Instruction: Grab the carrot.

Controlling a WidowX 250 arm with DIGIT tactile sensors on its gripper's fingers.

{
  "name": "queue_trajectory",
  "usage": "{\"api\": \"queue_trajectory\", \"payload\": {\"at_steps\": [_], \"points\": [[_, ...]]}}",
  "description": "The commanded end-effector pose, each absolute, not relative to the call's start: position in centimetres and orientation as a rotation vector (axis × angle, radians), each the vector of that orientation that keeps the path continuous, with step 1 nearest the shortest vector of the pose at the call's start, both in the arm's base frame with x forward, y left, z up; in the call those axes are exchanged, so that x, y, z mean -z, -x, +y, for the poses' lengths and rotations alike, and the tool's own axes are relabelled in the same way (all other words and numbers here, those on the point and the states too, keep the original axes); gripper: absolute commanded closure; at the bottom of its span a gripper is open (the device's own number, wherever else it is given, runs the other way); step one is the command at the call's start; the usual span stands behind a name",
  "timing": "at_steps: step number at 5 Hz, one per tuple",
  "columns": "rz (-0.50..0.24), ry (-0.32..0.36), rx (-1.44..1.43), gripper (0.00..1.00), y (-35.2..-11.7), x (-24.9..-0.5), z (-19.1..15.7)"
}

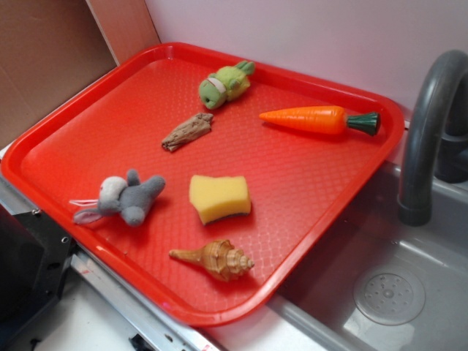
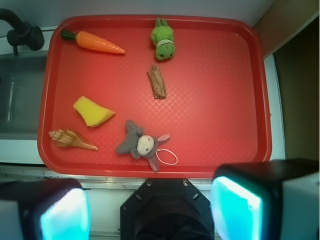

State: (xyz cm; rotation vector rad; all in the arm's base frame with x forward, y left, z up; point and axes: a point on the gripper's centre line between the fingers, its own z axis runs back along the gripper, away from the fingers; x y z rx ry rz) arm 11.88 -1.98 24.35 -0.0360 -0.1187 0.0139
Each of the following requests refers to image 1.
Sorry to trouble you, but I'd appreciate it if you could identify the red plastic tray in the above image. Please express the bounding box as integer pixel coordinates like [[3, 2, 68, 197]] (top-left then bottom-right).
[[1, 43, 404, 326]]

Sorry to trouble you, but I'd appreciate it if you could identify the round sink drain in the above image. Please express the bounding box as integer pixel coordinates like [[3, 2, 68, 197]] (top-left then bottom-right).
[[353, 265, 426, 326]]

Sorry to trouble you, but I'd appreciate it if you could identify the tan conch seashell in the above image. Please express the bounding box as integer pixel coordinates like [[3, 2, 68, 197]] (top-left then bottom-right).
[[169, 240, 254, 282]]

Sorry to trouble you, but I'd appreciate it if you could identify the orange plastic toy carrot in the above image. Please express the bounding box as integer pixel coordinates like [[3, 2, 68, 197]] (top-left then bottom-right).
[[259, 105, 381, 136]]

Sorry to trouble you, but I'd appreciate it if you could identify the grey toy faucet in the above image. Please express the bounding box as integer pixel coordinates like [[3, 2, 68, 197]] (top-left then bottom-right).
[[398, 50, 467, 226]]

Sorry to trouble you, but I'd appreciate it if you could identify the grey plush bunny toy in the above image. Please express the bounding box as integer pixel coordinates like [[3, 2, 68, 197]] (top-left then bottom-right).
[[71, 169, 166, 227]]

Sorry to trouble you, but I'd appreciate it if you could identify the brown cardboard panel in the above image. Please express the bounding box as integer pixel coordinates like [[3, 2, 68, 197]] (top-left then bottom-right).
[[1, 1, 160, 147]]

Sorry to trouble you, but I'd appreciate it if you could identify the black metal bracket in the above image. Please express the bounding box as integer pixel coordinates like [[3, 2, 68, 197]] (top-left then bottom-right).
[[1, 208, 73, 342]]

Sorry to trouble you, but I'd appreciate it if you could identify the grey plastic toy sink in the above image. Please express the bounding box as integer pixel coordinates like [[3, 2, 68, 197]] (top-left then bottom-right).
[[269, 165, 467, 350]]

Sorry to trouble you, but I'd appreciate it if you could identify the brown driftwood piece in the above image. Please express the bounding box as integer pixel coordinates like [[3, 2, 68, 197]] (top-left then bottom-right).
[[161, 113, 214, 152]]

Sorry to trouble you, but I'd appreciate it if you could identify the yellow sponge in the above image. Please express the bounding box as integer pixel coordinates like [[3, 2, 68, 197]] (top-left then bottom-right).
[[189, 175, 252, 224]]

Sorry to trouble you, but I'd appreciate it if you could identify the green plush frog toy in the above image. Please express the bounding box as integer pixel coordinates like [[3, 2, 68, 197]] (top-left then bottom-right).
[[198, 61, 256, 110]]

